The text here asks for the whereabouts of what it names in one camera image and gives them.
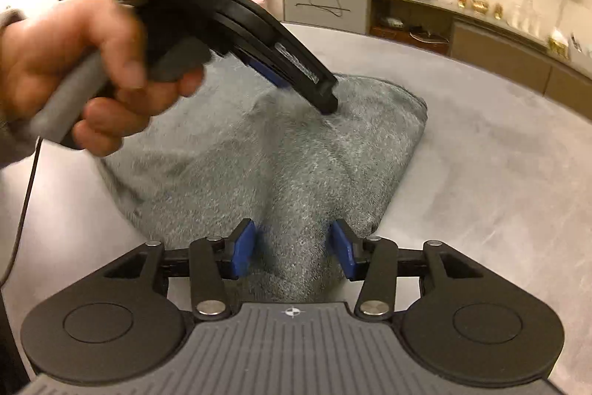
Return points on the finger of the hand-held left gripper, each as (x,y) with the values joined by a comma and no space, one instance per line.
(296,62)

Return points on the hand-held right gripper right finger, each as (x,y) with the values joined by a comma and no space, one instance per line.
(341,249)

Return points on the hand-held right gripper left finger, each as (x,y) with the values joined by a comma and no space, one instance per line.
(243,249)

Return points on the grey knitted garment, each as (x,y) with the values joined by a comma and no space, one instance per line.
(286,173)

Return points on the person's left forearm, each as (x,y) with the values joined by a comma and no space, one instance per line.
(11,143)

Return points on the person's left hand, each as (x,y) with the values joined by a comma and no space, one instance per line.
(60,43)

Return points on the long low sideboard cabinet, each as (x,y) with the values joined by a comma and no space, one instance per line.
(323,6)

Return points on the dark dish on shelf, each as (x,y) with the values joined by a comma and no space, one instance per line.
(429,36)

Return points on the gold ornament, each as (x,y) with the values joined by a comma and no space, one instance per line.
(480,5)

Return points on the clear glass bottles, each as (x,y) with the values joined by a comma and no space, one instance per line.
(526,18)

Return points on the gold gift box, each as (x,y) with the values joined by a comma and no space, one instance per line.
(558,45)

